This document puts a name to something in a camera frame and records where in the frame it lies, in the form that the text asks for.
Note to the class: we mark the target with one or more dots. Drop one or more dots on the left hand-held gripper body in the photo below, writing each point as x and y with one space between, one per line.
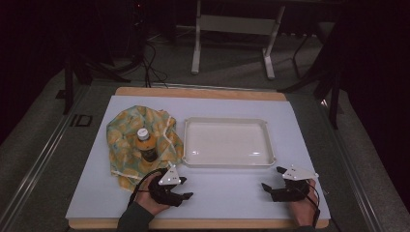
169 179

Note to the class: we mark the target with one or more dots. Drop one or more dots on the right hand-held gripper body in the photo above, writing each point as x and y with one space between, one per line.
295 190

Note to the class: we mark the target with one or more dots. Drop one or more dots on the orange juice bottle white cap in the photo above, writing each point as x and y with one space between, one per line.
146 146

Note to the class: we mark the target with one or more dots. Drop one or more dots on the white plastic tray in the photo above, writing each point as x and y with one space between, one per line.
227 143

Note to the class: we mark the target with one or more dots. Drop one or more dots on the yellow green patterned cloth bag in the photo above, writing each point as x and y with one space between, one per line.
124 141

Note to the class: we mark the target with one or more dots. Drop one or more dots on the person's right hand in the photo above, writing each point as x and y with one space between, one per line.
303 211

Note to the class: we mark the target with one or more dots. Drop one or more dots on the person's left hand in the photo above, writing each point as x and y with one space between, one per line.
145 198

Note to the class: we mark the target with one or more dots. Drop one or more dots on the white table mat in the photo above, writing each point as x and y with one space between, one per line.
225 193

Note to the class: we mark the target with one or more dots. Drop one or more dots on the black metal stand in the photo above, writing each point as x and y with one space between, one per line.
68 83
335 96

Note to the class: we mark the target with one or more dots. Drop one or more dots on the white metal desk frame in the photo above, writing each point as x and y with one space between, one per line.
238 24

